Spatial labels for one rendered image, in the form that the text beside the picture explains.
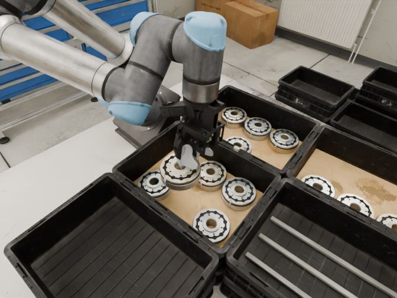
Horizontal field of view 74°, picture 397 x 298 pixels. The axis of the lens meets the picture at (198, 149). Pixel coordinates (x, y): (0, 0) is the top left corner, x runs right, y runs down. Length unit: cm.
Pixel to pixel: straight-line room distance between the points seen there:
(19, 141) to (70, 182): 153
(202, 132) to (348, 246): 52
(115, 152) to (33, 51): 64
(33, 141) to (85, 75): 202
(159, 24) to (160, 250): 54
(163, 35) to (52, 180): 80
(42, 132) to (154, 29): 217
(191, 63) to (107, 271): 54
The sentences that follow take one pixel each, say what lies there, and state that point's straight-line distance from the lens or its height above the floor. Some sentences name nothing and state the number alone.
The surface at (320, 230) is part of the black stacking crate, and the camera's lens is 85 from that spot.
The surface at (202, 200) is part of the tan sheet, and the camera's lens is 82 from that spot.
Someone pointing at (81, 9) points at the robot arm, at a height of 127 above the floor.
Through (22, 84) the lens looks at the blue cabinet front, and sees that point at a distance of 253.
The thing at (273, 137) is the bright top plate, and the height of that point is 86.
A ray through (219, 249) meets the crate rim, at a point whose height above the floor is 93.
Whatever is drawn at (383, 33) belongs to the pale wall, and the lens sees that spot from 372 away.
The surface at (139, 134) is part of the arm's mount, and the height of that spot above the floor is 78.
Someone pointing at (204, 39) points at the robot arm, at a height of 133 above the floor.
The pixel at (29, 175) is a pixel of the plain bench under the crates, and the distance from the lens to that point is 123.
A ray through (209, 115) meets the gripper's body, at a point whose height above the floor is 118.
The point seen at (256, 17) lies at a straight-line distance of 359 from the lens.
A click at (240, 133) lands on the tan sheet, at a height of 83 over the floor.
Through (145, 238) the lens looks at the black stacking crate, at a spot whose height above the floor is 83.
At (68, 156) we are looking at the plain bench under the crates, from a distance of 123.
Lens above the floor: 151
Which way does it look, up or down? 45 degrees down
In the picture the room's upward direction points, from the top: 1 degrees clockwise
